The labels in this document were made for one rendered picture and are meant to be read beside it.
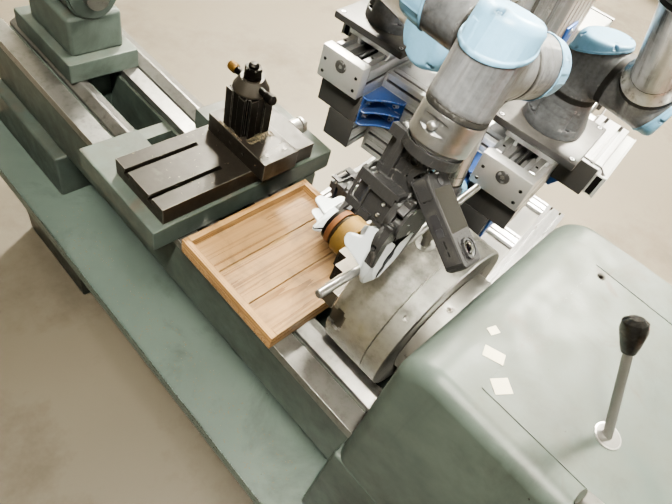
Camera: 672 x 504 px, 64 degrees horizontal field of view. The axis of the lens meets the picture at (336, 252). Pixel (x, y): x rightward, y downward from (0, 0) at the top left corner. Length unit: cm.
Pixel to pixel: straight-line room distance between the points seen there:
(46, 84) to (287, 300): 89
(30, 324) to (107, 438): 51
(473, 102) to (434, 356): 34
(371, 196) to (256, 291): 57
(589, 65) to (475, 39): 77
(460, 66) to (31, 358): 182
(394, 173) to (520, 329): 31
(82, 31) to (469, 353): 128
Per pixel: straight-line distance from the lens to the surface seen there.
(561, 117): 137
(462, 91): 57
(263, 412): 141
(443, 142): 58
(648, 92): 124
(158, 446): 195
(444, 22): 70
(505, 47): 55
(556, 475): 74
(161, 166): 126
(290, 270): 120
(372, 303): 85
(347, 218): 102
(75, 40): 164
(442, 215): 60
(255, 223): 127
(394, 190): 63
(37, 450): 199
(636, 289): 100
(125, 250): 165
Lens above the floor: 184
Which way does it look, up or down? 49 degrees down
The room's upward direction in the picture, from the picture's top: 20 degrees clockwise
